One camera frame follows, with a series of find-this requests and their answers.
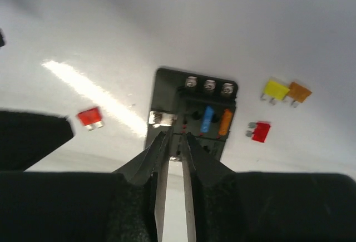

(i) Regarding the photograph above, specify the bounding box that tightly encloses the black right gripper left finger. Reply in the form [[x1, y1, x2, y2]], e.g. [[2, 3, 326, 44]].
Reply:
[[1, 131, 171, 241]]

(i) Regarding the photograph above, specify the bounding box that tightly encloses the red blade fuse front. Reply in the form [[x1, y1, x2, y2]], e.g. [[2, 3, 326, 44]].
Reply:
[[76, 107, 105, 131]]

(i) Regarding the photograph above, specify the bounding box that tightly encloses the red blade fuse near box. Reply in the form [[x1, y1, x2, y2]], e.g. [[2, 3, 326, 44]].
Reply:
[[245, 121, 271, 143]]

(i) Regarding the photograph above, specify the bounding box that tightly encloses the black fuse box base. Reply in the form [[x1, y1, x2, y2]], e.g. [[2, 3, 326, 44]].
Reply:
[[145, 68, 239, 161]]

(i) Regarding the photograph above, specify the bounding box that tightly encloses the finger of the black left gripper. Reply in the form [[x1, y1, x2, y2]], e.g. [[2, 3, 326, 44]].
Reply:
[[0, 29, 6, 47], [1, 110, 74, 171]]

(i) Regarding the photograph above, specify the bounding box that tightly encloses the blue blade fuse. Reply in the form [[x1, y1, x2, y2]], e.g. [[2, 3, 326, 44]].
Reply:
[[200, 106, 214, 134]]

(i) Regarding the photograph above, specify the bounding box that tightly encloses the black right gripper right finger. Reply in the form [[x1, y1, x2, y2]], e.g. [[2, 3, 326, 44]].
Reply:
[[182, 134, 355, 241]]

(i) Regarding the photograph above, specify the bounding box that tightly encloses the orange blade fuse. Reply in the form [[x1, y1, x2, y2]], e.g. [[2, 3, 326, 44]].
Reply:
[[283, 81, 312, 108], [218, 109, 233, 136]]

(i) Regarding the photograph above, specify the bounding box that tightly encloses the orange blade fuse by yellow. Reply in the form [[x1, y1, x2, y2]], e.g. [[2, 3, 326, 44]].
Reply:
[[283, 81, 312, 108]]

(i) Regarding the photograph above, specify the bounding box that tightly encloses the red blade fuse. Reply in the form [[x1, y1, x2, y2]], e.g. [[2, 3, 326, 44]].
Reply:
[[245, 121, 271, 143], [76, 107, 105, 131]]

